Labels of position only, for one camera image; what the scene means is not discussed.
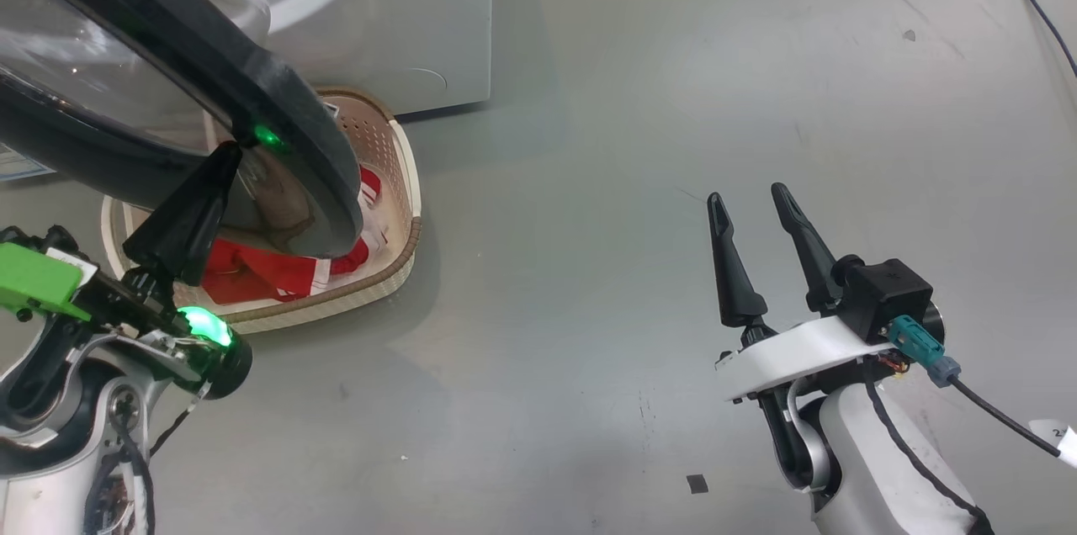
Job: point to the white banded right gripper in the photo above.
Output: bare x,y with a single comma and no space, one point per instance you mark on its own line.
799,354

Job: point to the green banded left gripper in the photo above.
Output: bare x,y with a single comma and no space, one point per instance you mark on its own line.
42,283

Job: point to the red and white garment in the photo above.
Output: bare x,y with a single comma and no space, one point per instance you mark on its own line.
252,278

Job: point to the round black glass washer door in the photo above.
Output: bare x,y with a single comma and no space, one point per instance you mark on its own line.
126,81

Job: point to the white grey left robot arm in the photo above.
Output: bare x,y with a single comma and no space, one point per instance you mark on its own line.
50,468

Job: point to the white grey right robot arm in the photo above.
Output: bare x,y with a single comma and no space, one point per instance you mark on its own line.
875,476

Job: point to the cream perforated laundry basket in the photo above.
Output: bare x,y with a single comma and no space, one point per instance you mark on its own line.
395,207

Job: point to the white front-load washing machine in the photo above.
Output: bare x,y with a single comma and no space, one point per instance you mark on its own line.
404,22

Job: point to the blue bordered energy label sticker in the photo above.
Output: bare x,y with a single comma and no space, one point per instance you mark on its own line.
21,165

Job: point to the small black tape piece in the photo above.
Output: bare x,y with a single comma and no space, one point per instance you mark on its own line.
697,484

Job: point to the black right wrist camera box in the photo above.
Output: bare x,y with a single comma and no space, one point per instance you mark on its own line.
883,299

